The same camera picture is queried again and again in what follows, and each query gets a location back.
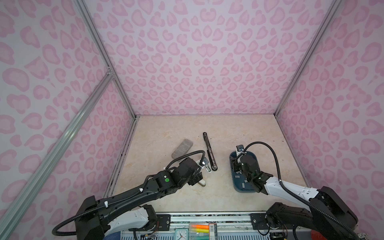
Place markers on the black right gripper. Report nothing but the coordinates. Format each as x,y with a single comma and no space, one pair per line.
234,164

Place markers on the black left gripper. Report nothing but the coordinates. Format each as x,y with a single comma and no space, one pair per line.
196,178

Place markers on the white mini stapler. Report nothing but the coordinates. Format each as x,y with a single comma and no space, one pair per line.
202,183

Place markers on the black long stapler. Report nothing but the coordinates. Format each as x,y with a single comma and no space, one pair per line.
210,152

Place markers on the pink mini stapler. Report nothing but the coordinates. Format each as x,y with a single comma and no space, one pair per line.
207,167

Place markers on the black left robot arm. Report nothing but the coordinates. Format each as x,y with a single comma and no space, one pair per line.
93,221

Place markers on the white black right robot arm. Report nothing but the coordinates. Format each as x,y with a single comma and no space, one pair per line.
321,210

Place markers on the teal plastic tray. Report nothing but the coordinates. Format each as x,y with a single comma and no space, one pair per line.
239,179

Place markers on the grey stone block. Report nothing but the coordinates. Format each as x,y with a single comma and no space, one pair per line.
182,149

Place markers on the highlighter pen set box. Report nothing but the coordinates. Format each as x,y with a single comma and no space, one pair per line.
201,231

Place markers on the teal alarm clock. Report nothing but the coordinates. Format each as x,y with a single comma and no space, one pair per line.
181,234

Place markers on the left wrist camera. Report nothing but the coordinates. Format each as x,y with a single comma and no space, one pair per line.
201,162

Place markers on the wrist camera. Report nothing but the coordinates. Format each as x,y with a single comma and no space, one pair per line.
201,162
240,149

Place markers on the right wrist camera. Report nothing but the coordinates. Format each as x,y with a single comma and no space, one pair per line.
240,149

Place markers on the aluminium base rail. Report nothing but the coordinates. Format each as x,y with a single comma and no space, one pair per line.
219,226

